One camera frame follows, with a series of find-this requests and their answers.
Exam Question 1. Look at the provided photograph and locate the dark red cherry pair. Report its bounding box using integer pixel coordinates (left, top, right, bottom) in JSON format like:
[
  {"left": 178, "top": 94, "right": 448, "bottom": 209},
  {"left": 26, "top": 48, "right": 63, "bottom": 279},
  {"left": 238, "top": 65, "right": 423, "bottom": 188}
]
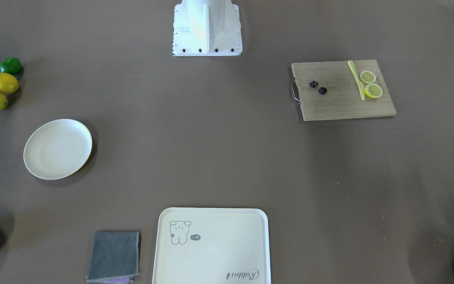
[{"left": 309, "top": 80, "right": 328, "bottom": 95}]

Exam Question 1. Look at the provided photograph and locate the cream round plate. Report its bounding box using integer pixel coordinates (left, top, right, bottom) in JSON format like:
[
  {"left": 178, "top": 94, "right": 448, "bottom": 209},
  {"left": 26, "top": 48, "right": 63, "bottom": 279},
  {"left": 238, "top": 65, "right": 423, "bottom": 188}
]
[{"left": 23, "top": 119, "right": 93, "bottom": 180}]

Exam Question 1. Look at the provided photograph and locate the cream rabbit tray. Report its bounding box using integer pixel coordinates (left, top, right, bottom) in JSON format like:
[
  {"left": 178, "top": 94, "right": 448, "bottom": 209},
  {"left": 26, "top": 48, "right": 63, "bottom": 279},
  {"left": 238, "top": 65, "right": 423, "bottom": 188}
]
[{"left": 153, "top": 207, "right": 272, "bottom": 284}]

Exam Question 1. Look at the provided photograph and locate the wooden cutting board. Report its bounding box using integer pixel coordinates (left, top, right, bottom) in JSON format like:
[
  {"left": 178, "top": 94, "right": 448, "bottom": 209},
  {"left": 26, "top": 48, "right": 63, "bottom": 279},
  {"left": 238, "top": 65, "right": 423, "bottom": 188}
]
[{"left": 291, "top": 60, "right": 397, "bottom": 121}]

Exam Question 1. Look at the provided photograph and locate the yellow plastic knife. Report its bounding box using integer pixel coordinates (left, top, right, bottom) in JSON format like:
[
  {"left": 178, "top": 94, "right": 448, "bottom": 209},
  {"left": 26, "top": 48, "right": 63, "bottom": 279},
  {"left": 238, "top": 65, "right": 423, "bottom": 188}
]
[{"left": 347, "top": 60, "right": 365, "bottom": 101}]

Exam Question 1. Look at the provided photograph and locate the lemon slice upper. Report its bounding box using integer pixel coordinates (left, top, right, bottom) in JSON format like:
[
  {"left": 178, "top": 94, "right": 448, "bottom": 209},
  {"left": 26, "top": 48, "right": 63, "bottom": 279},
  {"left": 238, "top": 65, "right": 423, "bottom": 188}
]
[{"left": 359, "top": 70, "right": 377, "bottom": 84}]

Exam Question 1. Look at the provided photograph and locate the lemon slice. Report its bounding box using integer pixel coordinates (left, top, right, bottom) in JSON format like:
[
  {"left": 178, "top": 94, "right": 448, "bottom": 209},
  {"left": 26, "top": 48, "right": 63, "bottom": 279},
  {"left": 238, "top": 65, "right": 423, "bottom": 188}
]
[
  {"left": 359, "top": 70, "right": 377, "bottom": 84},
  {"left": 364, "top": 83, "right": 383, "bottom": 99}
]

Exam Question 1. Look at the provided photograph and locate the lemon slice lower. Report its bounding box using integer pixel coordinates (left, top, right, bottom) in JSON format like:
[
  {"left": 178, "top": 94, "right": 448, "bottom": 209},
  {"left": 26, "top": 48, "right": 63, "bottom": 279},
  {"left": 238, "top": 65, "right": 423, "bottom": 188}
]
[{"left": 364, "top": 83, "right": 383, "bottom": 99}]

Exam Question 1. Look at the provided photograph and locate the grey folded cloth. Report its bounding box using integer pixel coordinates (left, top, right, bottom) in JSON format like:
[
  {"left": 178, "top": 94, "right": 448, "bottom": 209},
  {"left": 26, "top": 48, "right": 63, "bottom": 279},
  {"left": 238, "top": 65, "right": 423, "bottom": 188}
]
[{"left": 86, "top": 231, "right": 140, "bottom": 284}]

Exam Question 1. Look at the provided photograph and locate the green lime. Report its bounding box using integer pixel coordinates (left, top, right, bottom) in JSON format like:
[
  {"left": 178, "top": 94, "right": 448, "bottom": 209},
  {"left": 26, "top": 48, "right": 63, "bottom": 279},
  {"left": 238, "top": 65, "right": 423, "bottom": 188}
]
[{"left": 0, "top": 57, "right": 23, "bottom": 75}]

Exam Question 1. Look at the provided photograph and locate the yellow lemon near lime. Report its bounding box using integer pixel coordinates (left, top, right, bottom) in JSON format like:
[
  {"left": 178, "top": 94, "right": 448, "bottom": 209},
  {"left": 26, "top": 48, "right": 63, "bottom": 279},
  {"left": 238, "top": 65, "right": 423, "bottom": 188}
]
[{"left": 0, "top": 72, "right": 19, "bottom": 95}]

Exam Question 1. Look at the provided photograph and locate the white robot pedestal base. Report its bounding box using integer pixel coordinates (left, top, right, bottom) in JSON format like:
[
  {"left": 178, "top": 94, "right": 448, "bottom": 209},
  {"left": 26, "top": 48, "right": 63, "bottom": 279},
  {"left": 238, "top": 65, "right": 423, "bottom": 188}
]
[{"left": 172, "top": 0, "right": 243, "bottom": 56}]

